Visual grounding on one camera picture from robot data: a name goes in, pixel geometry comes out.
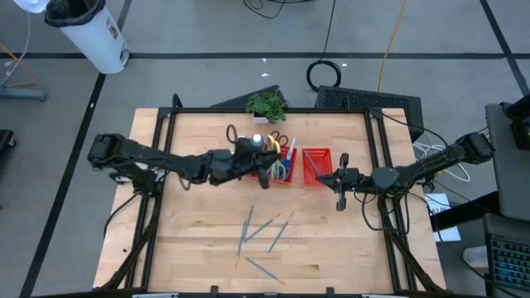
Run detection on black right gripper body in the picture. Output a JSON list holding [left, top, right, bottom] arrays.
[[336, 152, 373, 211]]

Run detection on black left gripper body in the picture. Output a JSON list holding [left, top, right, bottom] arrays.
[[236, 142, 270, 190]]

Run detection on green handled scissors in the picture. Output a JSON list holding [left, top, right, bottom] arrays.
[[268, 160, 287, 182]]

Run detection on black red handled scissors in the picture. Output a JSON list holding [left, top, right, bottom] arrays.
[[270, 129, 291, 148]]

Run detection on teal handled paintbrush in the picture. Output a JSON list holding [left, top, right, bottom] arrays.
[[267, 211, 295, 253], [243, 204, 255, 242], [303, 149, 323, 177], [234, 219, 248, 269], [244, 257, 287, 286], [243, 212, 282, 243]]

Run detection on green potted plant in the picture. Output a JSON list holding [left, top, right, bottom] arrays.
[[245, 91, 289, 125]]

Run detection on black angled panel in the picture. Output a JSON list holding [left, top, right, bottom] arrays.
[[210, 84, 282, 109]]

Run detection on white paper sheet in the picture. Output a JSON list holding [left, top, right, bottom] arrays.
[[422, 193, 462, 243]]

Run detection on white computer mouse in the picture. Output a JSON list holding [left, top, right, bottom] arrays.
[[462, 245, 490, 270]]

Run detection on dark desk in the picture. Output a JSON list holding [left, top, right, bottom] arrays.
[[482, 213, 530, 298]]

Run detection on black monitor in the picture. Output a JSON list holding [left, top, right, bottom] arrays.
[[500, 94, 530, 151]]

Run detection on backlit black keyboard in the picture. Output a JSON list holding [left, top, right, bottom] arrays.
[[490, 234, 530, 291]]

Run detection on white trash can black liner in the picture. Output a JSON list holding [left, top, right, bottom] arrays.
[[44, 0, 132, 75]]

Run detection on grey floor bar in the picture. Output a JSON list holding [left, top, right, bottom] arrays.
[[0, 84, 47, 103]]

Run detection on black chair base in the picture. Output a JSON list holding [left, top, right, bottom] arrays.
[[0, 129, 17, 151]]

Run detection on white plastic object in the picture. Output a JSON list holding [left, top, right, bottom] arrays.
[[12, 0, 51, 14]]

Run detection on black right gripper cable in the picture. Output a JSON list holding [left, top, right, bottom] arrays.
[[360, 190, 390, 233]]

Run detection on black aluminium table frame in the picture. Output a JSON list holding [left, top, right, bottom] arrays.
[[97, 93, 446, 298]]

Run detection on black coiled hanging cable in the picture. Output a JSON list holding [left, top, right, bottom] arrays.
[[305, 0, 343, 94]]

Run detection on yellow cable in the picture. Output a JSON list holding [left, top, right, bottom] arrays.
[[376, 0, 409, 93]]

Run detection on black looped floor cable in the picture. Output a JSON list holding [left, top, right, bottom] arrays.
[[242, 0, 293, 20]]

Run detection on black arm base cable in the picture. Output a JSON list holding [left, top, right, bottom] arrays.
[[102, 192, 140, 239]]

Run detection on thin white cable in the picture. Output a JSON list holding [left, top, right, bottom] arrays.
[[0, 11, 33, 87]]

